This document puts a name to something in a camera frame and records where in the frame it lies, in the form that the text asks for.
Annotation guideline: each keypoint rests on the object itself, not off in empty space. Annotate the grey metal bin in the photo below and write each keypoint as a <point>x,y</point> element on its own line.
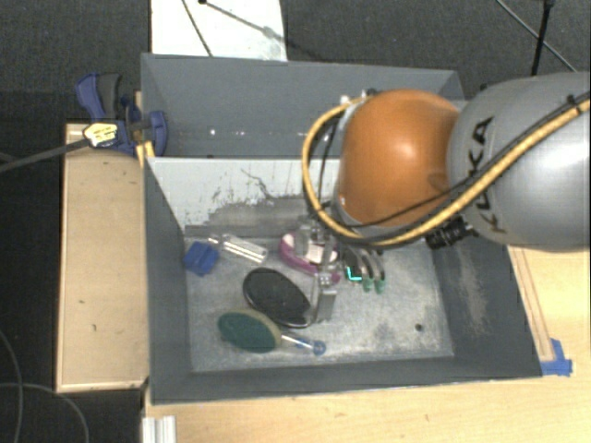
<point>258,109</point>

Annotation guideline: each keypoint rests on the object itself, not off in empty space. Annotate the pale wood board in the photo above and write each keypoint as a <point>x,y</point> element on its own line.
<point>101,256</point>

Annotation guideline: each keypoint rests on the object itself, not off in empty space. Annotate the black oval disc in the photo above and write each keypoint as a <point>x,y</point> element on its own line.
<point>276,297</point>

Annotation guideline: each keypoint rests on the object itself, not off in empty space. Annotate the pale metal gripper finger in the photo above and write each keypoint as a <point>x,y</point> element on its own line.
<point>326,300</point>
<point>304,243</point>

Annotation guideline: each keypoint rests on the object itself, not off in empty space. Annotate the black cylinder on white bracket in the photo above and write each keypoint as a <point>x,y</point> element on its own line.
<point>445,234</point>

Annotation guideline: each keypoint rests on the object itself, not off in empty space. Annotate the blue ribbed block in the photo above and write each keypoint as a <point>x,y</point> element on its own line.
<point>201,257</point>

